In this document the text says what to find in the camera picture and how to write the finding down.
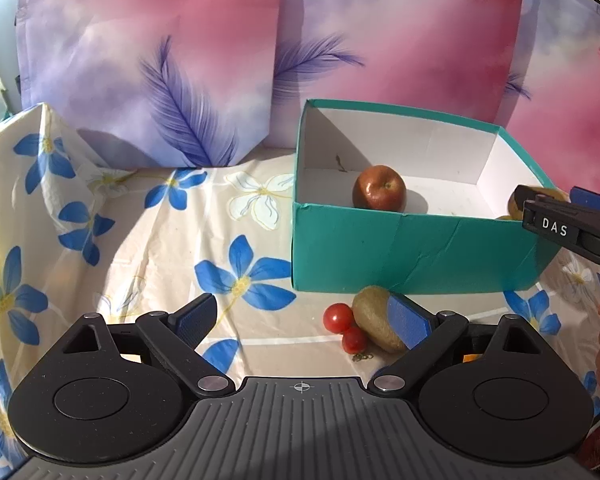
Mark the red apple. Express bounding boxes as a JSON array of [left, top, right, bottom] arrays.
[[352, 165, 407, 212]]

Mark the brown kiwi on sheet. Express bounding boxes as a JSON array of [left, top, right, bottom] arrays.
[[351, 285, 406, 353]]

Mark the red cherry tomato lower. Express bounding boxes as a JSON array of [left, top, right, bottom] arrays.
[[341, 326, 368, 356]]

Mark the red cherry tomato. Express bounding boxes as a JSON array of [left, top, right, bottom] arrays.
[[323, 302, 354, 334], [341, 326, 368, 356]]

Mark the teal cardboard box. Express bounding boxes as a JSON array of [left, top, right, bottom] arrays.
[[291, 100, 558, 295]]

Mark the right feather tote bag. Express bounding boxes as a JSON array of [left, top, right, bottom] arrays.
[[496, 0, 600, 193]]

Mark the feather tote bag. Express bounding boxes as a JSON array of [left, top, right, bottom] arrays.
[[496, 0, 600, 193], [16, 0, 280, 169], [265, 0, 521, 148]]

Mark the red cherry tomato upper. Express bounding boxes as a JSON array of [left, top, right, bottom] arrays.
[[323, 302, 354, 334]]

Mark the floral bed sheet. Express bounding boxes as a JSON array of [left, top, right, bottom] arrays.
[[0, 104, 600, 479]]

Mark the middle feather tote bag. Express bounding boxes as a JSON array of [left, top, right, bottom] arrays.
[[265, 0, 521, 148]]

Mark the left feather tote bag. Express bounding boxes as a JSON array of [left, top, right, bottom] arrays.
[[16, 0, 280, 169]]

